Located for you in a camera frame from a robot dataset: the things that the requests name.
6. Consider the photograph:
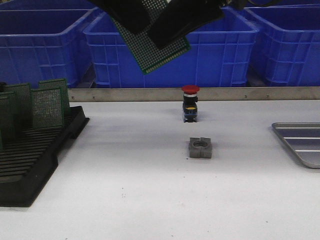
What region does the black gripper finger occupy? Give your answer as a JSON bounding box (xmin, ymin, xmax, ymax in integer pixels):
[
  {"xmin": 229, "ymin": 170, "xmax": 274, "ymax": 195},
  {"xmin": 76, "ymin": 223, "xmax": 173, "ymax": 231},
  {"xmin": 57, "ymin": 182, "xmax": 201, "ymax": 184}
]
[
  {"xmin": 90, "ymin": 0, "xmax": 151, "ymax": 35},
  {"xmin": 147, "ymin": 0, "xmax": 224, "ymax": 49}
]

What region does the green perforated board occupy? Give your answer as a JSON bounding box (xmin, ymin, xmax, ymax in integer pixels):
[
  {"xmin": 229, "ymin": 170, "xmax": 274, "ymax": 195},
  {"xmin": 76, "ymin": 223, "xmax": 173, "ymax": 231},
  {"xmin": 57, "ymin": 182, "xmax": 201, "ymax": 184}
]
[
  {"xmin": 31, "ymin": 88, "xmax": 64, "ymax": 129},
  {"xmin": 112, "ymin": 0, "xmax": 191, "ymax": 74}
]

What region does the rear right green board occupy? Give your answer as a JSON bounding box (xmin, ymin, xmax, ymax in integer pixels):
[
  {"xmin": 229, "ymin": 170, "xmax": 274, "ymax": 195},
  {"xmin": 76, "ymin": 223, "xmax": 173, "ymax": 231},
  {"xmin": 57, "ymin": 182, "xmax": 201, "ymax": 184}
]
[{"xmin": 38, "ymin": 78, "xmax": 71, "ymax": 116}]

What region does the rear left green board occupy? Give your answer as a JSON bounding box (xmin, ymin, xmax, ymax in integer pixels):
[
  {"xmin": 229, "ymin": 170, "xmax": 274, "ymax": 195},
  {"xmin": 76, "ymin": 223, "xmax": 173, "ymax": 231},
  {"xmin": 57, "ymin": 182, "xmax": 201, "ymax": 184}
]
[{"xmin": 4, "ymin": 83, "xmax": 33, "ymax": 125}]

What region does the left edge green board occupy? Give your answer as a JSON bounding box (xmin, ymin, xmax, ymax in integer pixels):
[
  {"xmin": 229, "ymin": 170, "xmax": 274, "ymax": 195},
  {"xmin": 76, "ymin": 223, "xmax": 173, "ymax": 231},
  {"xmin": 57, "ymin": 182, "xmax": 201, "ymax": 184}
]
[{"xmin": 0, "ymin": 96, "xmax": 9, "ymax": 150}]

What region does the middle left green board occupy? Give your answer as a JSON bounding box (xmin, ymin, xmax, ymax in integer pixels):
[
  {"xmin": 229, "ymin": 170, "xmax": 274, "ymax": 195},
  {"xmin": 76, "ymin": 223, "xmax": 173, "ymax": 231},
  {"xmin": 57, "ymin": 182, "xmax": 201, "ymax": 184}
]
[{"xmin": 0, "ymin": 92, "xmax": 19, "ymax": 141}]

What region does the silver metal tray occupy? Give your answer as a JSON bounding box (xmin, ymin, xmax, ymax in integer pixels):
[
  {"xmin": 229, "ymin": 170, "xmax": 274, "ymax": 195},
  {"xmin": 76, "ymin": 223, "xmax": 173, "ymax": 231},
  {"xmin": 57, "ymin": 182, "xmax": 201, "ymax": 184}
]
[{"xmin": 271, "ymin": 122, "xmax": 320, "ymax": 169}]

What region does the black slotted board rack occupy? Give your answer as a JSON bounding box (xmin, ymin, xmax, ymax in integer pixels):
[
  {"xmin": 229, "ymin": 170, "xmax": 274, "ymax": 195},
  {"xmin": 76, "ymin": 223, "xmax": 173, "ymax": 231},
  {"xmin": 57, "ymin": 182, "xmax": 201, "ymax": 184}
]
[{"xmin": 0, "ymin": 106, "xmax": 90, "ymax": 207}]

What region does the centre blue plastic bin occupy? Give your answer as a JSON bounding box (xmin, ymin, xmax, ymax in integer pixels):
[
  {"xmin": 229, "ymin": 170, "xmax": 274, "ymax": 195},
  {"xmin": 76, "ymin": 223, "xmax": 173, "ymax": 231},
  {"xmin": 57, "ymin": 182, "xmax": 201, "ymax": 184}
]
[{"xmin": 84, "ymin": 8, "xmax": 259, "ymax": 88}]

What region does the blue plastic bin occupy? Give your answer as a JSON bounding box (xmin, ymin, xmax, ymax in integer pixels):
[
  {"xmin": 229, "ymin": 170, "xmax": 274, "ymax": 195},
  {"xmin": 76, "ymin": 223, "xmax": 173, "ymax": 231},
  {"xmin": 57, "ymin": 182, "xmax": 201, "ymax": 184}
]
[
  {"xmin": 243, "ymin": 5, "xmax": 320, "ymax": 87},
  {"xmin": 84, "ymin": 8, "xmax": 259, "ymax": 88},
  {"xmin": 0, "ymin": 8, "xmax": 99, "ymax": 88}
]

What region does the far right blue bin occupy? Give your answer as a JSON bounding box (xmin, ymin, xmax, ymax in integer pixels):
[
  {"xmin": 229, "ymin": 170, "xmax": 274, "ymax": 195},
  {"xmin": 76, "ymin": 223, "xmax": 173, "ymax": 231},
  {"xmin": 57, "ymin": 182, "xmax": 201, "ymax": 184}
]
[{"xmin": 245, "ymin": 0, "xmax": 320, "ymax": 7}]

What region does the red emergency stop button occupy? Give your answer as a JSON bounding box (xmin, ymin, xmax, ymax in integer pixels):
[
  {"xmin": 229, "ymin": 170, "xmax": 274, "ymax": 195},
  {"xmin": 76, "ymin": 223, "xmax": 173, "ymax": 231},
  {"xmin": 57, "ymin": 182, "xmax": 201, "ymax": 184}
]
[{"xmin": 181, "ymin": 85, "xmax": 200, "ymax": 123}]

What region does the left blue plastic bin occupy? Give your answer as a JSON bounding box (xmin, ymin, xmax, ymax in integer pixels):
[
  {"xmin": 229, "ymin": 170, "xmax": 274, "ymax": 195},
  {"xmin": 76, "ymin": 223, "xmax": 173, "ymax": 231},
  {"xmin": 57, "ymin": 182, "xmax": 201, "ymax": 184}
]
[{"xmin": 0, "ymin": 8, "xmax": 99, "ymax": 88}]

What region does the right blue plastic bin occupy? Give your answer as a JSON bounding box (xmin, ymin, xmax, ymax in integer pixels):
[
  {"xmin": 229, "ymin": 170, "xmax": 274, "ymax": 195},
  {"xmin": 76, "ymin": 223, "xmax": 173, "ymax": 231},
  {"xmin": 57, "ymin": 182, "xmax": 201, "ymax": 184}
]
[{"xmin": 243, "ymin": 5, "xmax": 320, "ymax": 87}]

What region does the grey square metal nut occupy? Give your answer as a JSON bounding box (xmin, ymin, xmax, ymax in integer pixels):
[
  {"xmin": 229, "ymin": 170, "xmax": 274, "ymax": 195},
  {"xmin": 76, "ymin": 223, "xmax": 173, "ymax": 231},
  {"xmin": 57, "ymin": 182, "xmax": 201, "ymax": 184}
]
[{"xmin": 188, "ymin": 137, "xmax": 213, "ymax": 159}]

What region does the steel table edge rail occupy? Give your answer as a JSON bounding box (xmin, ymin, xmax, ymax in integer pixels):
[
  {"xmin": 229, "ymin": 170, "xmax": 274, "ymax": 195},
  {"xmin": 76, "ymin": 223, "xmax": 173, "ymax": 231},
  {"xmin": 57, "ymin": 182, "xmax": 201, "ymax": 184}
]
[{"xmin": 68, "ymin": 86, "xmax": 320, "ymax": 103}]

